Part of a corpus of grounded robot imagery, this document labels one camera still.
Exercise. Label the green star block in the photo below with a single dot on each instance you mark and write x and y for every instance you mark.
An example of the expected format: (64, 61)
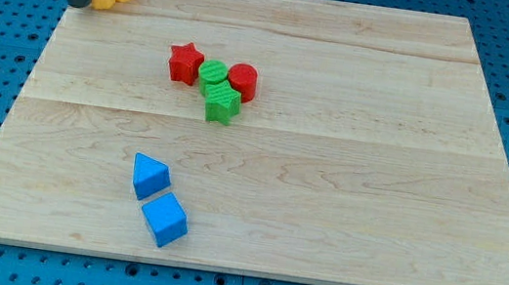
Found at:
(222, 102)

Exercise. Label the red star block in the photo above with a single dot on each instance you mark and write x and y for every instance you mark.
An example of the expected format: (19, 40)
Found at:
(184, 63)

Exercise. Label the wooden board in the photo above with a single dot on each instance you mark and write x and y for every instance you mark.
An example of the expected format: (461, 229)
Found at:
(370, 154)

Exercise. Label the red cylinder block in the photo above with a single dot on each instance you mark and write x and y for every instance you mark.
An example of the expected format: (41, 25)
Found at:
(243, 77)

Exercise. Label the green cylinder block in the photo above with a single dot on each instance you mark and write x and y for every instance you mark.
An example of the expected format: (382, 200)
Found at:
(211, 73)

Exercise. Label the blue triangle block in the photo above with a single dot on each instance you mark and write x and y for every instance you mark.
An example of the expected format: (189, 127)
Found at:
(149, 176)

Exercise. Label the blue cube block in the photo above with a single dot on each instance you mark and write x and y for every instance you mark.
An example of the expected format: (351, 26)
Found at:
(166, 219)

